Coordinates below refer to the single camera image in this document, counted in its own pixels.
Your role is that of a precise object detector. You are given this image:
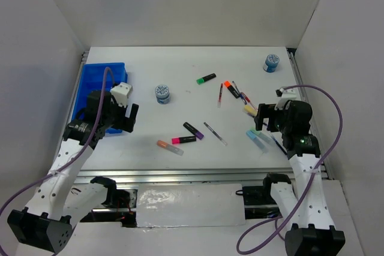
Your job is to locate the green pastel highlighter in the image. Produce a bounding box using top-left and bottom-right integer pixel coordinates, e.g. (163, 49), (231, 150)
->
(250, 128), (274, 144)

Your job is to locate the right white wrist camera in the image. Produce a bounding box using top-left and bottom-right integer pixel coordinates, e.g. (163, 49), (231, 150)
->
(274, 88), (296, 110)

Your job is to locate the pink cap black highlighter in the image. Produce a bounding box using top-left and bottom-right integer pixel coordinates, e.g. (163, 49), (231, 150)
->
(171, 136), (197, 144)

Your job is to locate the blue plastic sorting tray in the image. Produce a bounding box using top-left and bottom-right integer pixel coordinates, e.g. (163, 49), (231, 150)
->
(67, 62), (128, 141)

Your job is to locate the yellow pastel highlighter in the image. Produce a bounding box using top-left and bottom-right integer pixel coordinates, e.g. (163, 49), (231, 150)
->
(244, 105), (257, 117)

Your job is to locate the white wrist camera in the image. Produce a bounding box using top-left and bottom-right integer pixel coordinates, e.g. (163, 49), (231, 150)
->
(110, 82), (133, 108)
(274, 88), (296, 110)

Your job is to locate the purple cap black highlighter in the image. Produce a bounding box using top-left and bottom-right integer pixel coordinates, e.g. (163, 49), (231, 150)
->
(183, 122), (204, 140)

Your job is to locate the orange cap clear marker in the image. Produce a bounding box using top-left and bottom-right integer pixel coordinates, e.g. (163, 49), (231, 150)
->
(157, 140), (184, 156)

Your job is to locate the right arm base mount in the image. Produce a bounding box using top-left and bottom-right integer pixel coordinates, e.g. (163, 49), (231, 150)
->
(235, 186), (280, 219)

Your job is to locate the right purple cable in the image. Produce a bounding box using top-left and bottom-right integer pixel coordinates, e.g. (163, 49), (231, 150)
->
(236, 84), (344, 255)

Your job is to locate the white front cover plate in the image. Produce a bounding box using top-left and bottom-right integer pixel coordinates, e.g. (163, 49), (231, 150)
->
(136, 183), (246, 228)

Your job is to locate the aluminium table rail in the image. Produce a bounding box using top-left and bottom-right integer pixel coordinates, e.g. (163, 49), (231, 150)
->
(73, 168), (331, 185)

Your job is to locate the red blue clip pen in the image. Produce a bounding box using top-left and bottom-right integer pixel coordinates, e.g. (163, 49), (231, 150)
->
(232, 81), (257, 110)

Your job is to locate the green cap black highlighter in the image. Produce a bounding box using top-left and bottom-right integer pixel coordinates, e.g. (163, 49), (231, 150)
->
(196, 73), (216, 85)

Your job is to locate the dark blue ballpoint pen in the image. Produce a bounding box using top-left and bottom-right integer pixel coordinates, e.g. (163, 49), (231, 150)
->
(269, 132), (287, 155)

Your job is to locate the black ink clear pen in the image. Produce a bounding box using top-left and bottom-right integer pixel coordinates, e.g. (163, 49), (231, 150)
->
(203, 122), (227, 146)

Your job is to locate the blue pastel highlighter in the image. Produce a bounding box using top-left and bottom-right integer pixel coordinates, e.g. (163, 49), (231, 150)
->
(246, 130), (267, 152)

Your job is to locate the red ink clear pen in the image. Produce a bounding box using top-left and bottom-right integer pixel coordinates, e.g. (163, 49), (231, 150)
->
(217, 83), (223, 108)

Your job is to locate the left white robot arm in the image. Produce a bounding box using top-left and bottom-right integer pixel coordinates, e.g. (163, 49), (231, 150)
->
(7, 85), (139, 255)

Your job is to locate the orange cap black highlighter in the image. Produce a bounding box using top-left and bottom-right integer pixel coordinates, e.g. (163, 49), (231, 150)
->
(224, 81), (240, 98)

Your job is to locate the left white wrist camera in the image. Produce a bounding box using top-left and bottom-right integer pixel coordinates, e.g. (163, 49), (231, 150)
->
(110, 82), (133, 108)

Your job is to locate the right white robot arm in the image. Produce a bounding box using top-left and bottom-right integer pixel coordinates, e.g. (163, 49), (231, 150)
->
(254, 100), (346, 255)

